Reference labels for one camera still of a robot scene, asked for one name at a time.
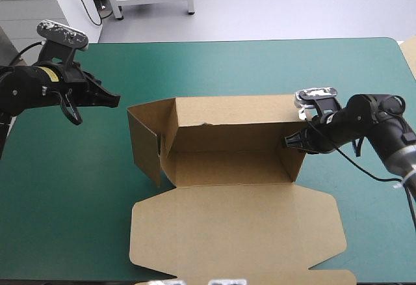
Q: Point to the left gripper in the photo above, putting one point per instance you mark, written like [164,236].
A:
[76,85]

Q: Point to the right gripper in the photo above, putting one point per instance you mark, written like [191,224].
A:
[320,138]

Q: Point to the brown cardboard box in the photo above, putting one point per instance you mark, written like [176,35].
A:
[234,220]

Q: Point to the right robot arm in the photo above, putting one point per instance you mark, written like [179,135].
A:
[383,119]

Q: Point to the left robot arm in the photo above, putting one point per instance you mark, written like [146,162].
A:
[22,86]

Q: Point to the white cabinet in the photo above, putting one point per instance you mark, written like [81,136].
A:
[39,11]

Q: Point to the pale cardboard sheet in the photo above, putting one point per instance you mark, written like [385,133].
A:
[410,55]

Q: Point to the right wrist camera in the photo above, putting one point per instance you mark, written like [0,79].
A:
[313,98]

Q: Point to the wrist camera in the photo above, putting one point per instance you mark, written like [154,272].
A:
[313,98]
[61,34]

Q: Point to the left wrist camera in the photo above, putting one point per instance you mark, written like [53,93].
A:
[61,34]

